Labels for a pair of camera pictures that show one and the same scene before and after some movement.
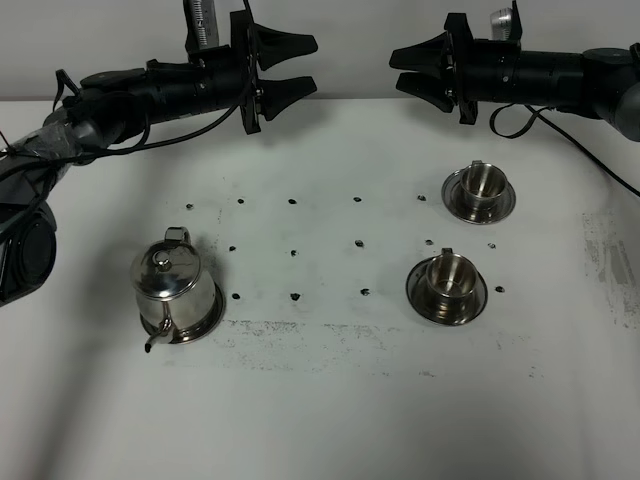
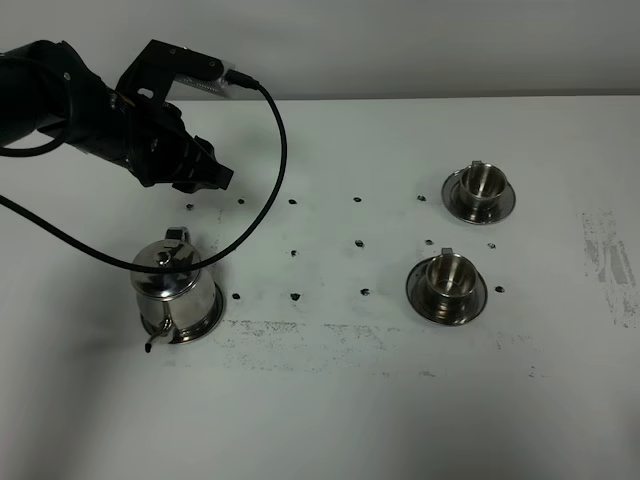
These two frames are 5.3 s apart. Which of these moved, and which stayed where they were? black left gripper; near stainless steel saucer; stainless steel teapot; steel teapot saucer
Moved: black left gripper
Stayed: near stainless steel saucer; steel teapot saucer; stainless steel teapot
